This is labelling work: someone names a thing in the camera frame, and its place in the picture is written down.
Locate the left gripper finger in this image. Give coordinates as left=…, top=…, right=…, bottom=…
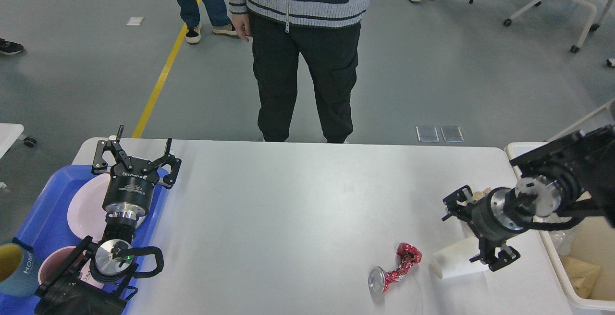
left=91, top=125, right=135, bottom=176
left=139, top=137, right=182, bottom=189

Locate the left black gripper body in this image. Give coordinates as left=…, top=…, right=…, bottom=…
left=102, top=169, right=160, bottom=219

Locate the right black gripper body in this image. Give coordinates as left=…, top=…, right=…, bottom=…
left=470, top=188, right=528, bottom=243

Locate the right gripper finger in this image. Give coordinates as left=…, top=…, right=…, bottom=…
left=469, top=239, right=521, bottom=272
left=442, top=184, right=479, bottom=224

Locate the pink plate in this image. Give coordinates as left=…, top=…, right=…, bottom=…
left=66, top=173, right=147, bottom=241

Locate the pink mug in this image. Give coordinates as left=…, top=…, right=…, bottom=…
left=37, top=245, right=104, bottom=289

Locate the dark teal mug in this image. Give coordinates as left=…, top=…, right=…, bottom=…
left=0, top=238, right=43, bottom=298

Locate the large foil sheet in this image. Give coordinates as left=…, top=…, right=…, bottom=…
left=545, top=214, right=576, bottom=256

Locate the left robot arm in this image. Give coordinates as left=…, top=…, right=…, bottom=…
left=34, top=125, right=182, bottom=315

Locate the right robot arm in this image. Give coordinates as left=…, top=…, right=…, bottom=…
left=443, top=124, right=615, bottom=271

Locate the crumpled brown paper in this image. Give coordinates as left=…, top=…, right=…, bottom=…
left=461, top=187, right=493, bottom=231

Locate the lying white paper cup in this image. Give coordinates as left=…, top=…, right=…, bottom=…
left=430, top=237, right=490, bottom=279

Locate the right floor plate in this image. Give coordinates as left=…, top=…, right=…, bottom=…
left=440, top=125, right=464, bottom=144

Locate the floor plate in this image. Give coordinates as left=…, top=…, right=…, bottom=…
left=440, top=125, right=464, bottom=144
left=416, top=125, right=440, bottom=144

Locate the left floor plate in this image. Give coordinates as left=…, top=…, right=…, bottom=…
left=416, top=125, right=440, bottom=144

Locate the blue plastic tray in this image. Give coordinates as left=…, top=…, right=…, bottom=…
left=0, top=165, right=168, bottom=315

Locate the beige plastic bin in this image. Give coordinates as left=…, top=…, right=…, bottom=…
left=504, top=143, right=615, bottom=311

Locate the white side table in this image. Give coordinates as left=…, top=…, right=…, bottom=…
left=0, top=122, right=24, bottom=158

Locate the crushed red can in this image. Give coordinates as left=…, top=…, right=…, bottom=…
left=368, top=242, right=423, bottom=295

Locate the person in dark trousers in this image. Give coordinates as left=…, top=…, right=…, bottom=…
left=0, top=38, right=25, bottom=55

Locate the person in grey sweater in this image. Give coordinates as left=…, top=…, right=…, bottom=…
left=229, top=0, right=370, bottom=144

